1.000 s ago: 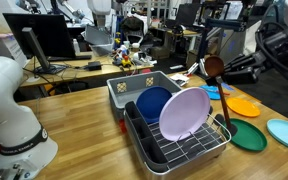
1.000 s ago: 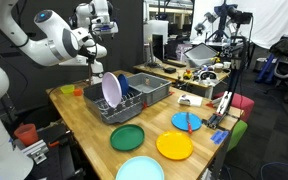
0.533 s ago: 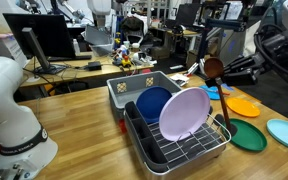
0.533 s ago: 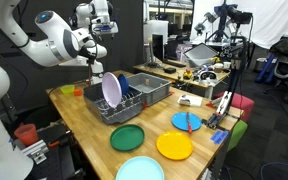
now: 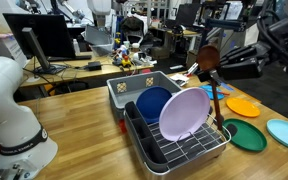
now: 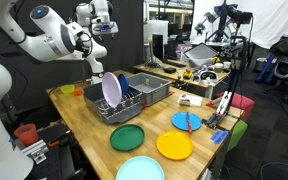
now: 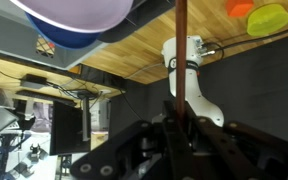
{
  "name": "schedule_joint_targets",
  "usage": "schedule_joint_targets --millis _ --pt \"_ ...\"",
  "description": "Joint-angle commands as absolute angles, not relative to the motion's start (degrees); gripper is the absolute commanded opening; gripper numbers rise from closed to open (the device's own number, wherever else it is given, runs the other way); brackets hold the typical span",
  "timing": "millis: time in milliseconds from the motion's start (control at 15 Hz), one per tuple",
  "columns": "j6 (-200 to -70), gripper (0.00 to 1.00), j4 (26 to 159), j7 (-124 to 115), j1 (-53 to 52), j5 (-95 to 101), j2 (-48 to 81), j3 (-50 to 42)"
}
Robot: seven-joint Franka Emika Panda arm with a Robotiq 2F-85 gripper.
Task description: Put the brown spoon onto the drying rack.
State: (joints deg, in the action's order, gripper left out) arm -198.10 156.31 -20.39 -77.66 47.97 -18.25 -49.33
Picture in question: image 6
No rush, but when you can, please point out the green stool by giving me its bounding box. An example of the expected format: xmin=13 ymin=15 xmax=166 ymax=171
xmin=226 ymin=119 xmax=249 ymax=153

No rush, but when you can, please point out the white flat box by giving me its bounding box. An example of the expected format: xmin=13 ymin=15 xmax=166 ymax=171
xmin=177 ymin=94 xmax=204 ymax=108

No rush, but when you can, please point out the clear plastic storage bin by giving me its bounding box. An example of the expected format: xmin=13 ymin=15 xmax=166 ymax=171
xmin=183 ymin=42 xmax=218 ymax=69

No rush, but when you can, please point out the white backdrop cloth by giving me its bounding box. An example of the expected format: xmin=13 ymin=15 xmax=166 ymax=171
xmin=190 ymin=0 xmax=288 ymax=50

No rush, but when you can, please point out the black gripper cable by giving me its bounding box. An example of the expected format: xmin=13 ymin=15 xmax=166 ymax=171
xmin=73 ymin=29 xmax=94 ymax=58

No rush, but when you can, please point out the lilac plate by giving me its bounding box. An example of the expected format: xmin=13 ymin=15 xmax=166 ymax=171
xmin=101 ymin=71 xmax=123 ymax=109

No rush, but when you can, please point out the grey dish drying rack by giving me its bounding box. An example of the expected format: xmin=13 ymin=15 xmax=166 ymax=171
xmin=83 ymin=82 xmax=145 ymax=125

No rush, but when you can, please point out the black keyboard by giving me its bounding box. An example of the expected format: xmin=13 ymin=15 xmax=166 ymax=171
xmin=163 ymin=59 xmax=187 ymax=68

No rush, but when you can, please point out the light turquoise plate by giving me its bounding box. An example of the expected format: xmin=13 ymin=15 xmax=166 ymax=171
xmin=115 ymin=155 xmax=165 ymax=180

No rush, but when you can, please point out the dark blue plate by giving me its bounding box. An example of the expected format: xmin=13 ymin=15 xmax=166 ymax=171
xmin=117 ymin=73 xmax=130 ymax=97

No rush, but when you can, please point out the aluminium extrusion bracket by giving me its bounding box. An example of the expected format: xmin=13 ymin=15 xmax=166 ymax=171
xmin=21 ymin=139 xmax=50 ymax=165

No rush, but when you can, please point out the green plate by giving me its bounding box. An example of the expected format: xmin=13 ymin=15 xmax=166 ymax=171
xmin=109 ymin=123 xmax=146 ymax=152

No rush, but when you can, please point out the yellow plate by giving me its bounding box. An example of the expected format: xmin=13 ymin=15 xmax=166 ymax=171
xmin=155 ymin=130 xmax=195 ymax=161

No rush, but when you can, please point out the black clamp orange handle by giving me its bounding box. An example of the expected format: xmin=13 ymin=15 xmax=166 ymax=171
xmin=47 ymin=129 xmax=73 ymax=148

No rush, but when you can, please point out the grey plastic bin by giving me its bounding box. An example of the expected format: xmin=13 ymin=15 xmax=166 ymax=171
xmin=127 ymin=72 xmax=173 ymax=107

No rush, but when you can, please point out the grey office chair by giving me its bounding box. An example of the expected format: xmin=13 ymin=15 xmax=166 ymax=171
xmin=263 ymin=49 xmax=288 ymax=101

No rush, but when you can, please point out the blue tape piece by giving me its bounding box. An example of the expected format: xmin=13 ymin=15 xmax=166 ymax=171
xmin=210 ymin=130 xmax=229 ymax=146

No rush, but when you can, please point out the black power adapter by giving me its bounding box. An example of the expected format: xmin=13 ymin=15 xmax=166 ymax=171
xmin=163 ymin=66 xmax=177 ymax=75

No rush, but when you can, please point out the blue black camera rig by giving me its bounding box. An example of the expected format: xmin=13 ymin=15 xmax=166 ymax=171
xmin=193 ymin=0 xmax=253 ymax=43

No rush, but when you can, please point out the pink stool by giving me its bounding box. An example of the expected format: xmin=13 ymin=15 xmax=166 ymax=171
xmin=213 ymin=91 xmax=256 ymax=123

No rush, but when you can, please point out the lime green bowl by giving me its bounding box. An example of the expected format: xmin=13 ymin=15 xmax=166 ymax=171
xmin=60 ymin=84 xmax=76 ymax=95

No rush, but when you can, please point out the black computer monitor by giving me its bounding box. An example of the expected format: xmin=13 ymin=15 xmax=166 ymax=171
xmin=151 ymin=33 xmax=165 ymax=63

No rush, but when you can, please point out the small orange cup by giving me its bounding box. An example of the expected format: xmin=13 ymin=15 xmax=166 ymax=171
xmin=73 ymin=87 xmax=84 ymax=97

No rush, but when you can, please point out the wooden background desk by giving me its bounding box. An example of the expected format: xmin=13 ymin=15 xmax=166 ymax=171
xmin=132 ymin=61 xmax=231 ymax=99

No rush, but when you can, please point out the orange knife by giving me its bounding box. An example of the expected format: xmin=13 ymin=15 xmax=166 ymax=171
xmin=185 ymin=112 xmax=194 ymax=135

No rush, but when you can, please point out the large red-orange cup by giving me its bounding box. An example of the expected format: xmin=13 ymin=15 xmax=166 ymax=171
xmin=13 ymin=123 xmax=39 ymax=147

